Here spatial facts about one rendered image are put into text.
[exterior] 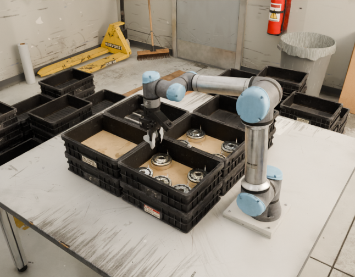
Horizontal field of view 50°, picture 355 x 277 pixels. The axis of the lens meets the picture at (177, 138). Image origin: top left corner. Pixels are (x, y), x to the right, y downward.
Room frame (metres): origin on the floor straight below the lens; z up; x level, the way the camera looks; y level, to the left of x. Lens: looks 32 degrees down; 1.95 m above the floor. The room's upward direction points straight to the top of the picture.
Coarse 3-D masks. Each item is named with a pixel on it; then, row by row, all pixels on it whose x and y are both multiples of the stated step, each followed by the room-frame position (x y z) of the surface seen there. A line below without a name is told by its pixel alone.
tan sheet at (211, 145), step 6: (180, 138) 1.76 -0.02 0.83; (210, 138) 1.75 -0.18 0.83; (192, 144) 1.70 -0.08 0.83; (198, 144) 1.70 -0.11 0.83; (204, 144) 1.70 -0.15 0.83; (210, 144) 1.70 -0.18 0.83; (216, 144) 1.70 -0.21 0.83; (204, 150) 1.64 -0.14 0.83; (210, 150) 1.64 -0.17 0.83; (216, 150) 1.64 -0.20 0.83
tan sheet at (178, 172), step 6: (150, 162) 1.54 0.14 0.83; (174, 162) 1.54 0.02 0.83; (150, 168) 1.49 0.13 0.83; (174, 168) 1.49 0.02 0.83; (180, 168) 1.49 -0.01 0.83; (186, 168) 1.49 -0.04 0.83; (156, 174) 1.44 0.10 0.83; (162, 174) 1.44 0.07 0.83; (168, 174) 1.44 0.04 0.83; (174, 174) 1.44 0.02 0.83; (180, 174) 1.44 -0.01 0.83; (186, 174) 1.44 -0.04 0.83; (174, 180) 1.39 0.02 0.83; (180, 180) 1.39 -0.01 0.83; (186, 180) 1.39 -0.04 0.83; (192, 186) 1.35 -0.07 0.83
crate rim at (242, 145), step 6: (198, 114) 1.85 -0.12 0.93; (180, 120) 1.78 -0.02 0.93; (210, 120) 1.79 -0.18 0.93; (216, 120) 1.78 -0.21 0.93; (228, 126) 1.72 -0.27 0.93; (234, 126) 1.71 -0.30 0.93; (168, 138) 1.60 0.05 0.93; (186, 144) 1.55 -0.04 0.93; (198, 150) 1.50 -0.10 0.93; (234, 150) 1.49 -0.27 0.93; (240, 150) 1.52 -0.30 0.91; (216, 156) 1.44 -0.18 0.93; (228, 156) 1.44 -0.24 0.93; (234, 156) 1.47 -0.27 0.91; (228, 162) 1.43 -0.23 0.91
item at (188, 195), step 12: (144, 144) 1.55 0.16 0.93; (180, 144) 1.55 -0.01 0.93; (204, 156) 1.45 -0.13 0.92; (120, 168) 1.39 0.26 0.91; (132, 168) 1.35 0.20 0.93; (216, 168) 1.35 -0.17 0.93; (156, 180) 1.27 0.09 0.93; (204, 180) 1.27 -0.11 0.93; (180, 192) 1.19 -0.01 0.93; (192, 192) 1.19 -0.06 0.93
